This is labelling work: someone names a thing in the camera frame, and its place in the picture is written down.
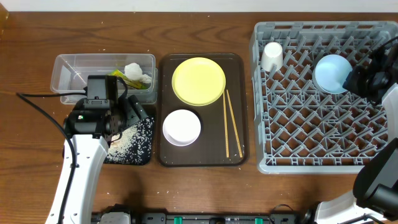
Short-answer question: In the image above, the light blue bowl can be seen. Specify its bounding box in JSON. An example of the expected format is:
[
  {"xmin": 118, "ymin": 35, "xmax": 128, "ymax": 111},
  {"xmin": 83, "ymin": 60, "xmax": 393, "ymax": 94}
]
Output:
[{"xmin": 312, "ymin": 54, "xmax": 353, "ymax": 95}]

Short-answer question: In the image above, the yellow green wrapper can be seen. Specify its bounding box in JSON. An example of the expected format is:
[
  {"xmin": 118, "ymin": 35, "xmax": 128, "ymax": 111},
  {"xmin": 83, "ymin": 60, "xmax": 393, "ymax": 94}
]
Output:
[{"xmin": 109, "ymin": 70, "xmax": 148, "ymax": 90}]

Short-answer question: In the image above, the white tissue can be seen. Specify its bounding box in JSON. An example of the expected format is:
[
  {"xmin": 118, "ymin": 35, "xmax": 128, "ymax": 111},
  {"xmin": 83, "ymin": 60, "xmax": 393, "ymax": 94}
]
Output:
[{"xmin": 124, "ymin": 63, "xmax": 152, "ymax": 84}]

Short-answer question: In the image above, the white bowl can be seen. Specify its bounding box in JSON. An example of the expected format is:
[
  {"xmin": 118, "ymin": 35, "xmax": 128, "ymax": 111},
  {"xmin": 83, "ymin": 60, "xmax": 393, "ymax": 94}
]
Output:
[{"xmin": 162, "ymin": 110, "xmax": 201, "ymax": 147}]

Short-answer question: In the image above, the white cup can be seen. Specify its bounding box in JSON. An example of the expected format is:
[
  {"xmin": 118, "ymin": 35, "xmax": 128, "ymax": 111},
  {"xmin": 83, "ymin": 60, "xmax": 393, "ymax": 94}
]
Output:
[{"xmin": 260, "ymin": 42, "xmax": 283, "ymax": 72}]

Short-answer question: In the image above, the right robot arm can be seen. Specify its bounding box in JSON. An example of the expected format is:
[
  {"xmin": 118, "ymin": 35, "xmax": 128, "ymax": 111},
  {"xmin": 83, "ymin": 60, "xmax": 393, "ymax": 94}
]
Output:
[{"xmin": 301, "ymin": 66, "xmax": 397, "ymax": 223}]

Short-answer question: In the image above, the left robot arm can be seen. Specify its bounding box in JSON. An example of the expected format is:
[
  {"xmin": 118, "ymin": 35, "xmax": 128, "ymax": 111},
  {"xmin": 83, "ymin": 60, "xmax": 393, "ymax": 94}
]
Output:
[{"xmin": 46, "ymin": 95, "xmax": 147, "ymax": 223}]

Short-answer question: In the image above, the clear plastic waste bin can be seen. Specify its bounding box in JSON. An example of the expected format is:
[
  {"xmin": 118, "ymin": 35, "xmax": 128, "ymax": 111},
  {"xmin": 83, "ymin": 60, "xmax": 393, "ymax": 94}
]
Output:
[{"xmin": 50, "ymin": 54, "xmax": 158, "ymax": 105}]

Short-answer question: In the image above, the grey dishwasher rack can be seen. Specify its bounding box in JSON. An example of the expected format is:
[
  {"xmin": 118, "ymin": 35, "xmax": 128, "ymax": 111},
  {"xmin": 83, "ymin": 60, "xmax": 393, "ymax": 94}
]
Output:
[{"xmin": 249, "ymin": 21, "xmax": 397, "ymax": 174}]

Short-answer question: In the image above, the spilled white rice pile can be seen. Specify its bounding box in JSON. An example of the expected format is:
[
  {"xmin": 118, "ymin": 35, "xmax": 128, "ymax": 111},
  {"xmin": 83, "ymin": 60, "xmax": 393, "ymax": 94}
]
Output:
[{"xmin": 105, "ymin": 116, "xmax": 155, "ymax": 164}]

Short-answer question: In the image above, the black plastic tray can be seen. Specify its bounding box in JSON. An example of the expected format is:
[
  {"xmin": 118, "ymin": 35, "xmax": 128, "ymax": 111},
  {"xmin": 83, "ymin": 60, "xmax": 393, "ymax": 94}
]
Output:
[{"xmin": 102, "ymin": 105, "xmax": 157, "ymax": 166}]

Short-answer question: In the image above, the yellow-green plate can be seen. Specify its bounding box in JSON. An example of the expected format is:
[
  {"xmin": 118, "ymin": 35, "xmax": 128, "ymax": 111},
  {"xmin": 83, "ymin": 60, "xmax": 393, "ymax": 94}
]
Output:
[{"xmin": 172, "ymin": 57, "xmax": 226, "ymax": 106}]

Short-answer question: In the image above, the dark brown serving tray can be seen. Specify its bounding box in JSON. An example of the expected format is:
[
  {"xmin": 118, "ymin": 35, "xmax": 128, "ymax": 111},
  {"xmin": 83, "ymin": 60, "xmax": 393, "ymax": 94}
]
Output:
[{"xmin": 157, "ymin": 53, "xmax": 249, "ymax": 167}]

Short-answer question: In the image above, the right wooden chopstick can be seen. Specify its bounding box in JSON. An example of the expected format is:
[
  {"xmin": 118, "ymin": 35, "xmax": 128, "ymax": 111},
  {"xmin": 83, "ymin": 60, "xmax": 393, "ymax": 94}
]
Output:
[{"xmin": 226, "ymin": 89, "xmax": 243, "ymax": 158}]

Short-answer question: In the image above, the left black cable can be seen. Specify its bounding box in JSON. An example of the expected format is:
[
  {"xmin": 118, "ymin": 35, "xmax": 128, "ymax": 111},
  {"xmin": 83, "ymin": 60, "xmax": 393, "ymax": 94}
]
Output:
[{"xmin": 16, "ymin": 76, "xmax": 129, "ymax": 224}]

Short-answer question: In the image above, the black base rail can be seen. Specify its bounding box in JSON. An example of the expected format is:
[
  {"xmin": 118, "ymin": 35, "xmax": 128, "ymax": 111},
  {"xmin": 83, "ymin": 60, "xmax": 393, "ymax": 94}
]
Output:
[{"xmin": 91, "ymin": 204, "xmax": 315, "ymax": 224}]

